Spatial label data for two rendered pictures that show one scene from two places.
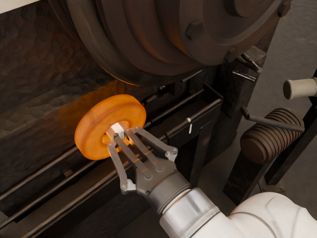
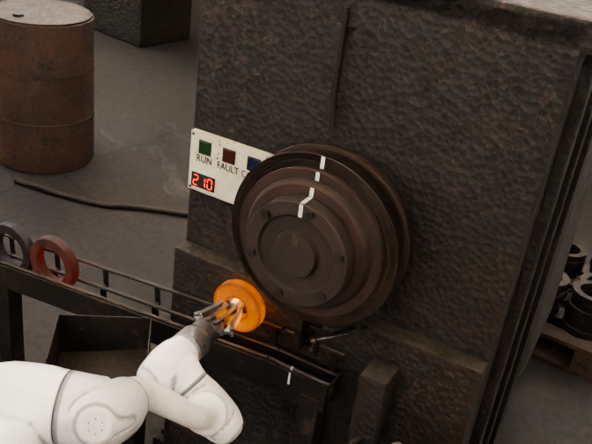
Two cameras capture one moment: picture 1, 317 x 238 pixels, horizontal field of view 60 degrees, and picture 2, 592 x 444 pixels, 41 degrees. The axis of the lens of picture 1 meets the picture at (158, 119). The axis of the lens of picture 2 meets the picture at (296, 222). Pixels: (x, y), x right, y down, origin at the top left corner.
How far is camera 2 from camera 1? 1.83 m
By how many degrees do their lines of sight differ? 52
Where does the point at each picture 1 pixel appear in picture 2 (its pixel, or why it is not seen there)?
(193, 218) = (185, 332)
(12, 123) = (212, 258)
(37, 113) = (225, 264)
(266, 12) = (312, 291)
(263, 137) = not seen: outside the picture
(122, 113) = (243, 295)
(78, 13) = (234, 218)
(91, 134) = (221, 289)
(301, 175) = not seen: outside the picture
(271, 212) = (211, 383)
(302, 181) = not seen: outside the picture
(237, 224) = (190, 352)
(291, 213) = (214, 392)
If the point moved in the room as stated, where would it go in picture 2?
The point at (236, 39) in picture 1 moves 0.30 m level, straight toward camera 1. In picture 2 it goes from (285, 287) to (164, 279)
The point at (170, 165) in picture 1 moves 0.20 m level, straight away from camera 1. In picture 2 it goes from (218, 329) to (291, 322)
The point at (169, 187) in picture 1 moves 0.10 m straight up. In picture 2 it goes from (200, 322) to (203, 291)
